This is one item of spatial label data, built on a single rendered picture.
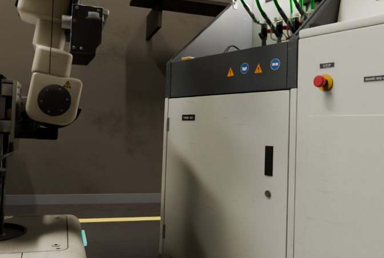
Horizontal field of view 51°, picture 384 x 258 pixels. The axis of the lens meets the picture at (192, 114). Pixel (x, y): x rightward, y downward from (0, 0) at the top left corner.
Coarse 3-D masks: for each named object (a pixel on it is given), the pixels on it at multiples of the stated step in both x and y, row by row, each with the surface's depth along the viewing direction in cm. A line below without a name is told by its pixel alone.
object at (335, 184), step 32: (352, 0) 144; (352, 32) 116; (320, 64) 123; (352, 64) 115; (320, 96) 122; (352, 96) 115; (320, 128) 122; (352, 128) 114; (320, 160) 121; (352, 160) 113; (320, 192) 120; (352, 192) 113; (320, 224) 120; (352, 224) 112; (320, 256) 119; (352, 256) 112
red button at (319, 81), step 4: (316, 76) 120; (320, 76) 119; (324, 76) 121; (328, 76) 120; (316, 80) 119; (320, 80) 118; (324, 80) 118; (328, 80) 120; (332, 80) 119; (316, 84) 119; (320, 84) 118; (324, 84) 118; (328, 84) 120; (332, 84) 119; (320, 88) 122; (324, 88) 121; (328, 88) 120
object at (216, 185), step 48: (240, 96) 147; (288, 96) 131; (192, 144) 166; (240, 144) 146; (288, 144) 130; (192, 192) 164; (240, 192) 144; (288, 192) 130; (192, 240) 162; (240, 240) 143
